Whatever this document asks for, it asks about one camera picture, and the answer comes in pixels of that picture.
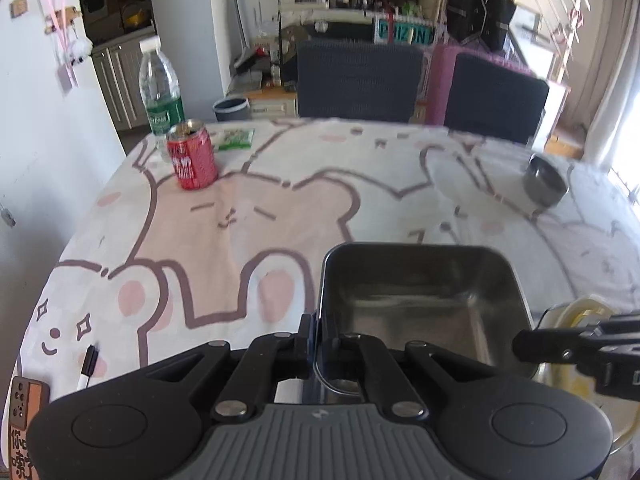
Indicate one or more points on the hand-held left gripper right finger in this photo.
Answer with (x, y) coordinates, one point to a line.
(370, 360)

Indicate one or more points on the green lettered sign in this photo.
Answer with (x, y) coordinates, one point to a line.
(402, 32)

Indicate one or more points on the hanging black clothing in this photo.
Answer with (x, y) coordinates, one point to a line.
(482, 5)

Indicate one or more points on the white plush toy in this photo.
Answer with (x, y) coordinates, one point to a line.
(80, 50)

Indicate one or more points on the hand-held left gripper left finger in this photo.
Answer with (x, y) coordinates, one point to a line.
(280, 355)

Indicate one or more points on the green snack packet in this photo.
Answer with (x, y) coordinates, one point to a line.
(234, 139)

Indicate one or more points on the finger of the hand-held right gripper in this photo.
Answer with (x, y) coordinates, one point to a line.
(555, 347)
(617, 322)

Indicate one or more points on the red drink can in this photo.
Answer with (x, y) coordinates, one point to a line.
(192, 160)

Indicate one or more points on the small round steel bowl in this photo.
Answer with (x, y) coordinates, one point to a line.
(545, 182)

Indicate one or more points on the phone in orange case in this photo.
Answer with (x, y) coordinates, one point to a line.
(27, 405)

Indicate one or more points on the square steel tray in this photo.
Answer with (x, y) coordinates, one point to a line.
(415, 290)

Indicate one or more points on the grey waste bin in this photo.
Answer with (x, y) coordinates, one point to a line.
(231, 109)

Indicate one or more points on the clear plastic water bottle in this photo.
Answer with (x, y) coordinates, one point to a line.
(159, 90)

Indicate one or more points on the dark grey chair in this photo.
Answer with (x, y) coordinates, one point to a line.
(360, 80)
(495, 97)

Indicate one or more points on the black marker pen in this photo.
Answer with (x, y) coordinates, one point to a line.
(88, 366)

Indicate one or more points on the kitchen cabinet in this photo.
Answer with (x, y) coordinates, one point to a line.
(122, 80)

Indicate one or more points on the beige curtain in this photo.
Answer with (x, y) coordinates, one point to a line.
(605, 60)

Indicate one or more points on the pink fabric panel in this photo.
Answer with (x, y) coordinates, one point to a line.
(436, 85)

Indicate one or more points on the printed bear tablecloth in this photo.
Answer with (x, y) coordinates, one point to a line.
(300, 210)

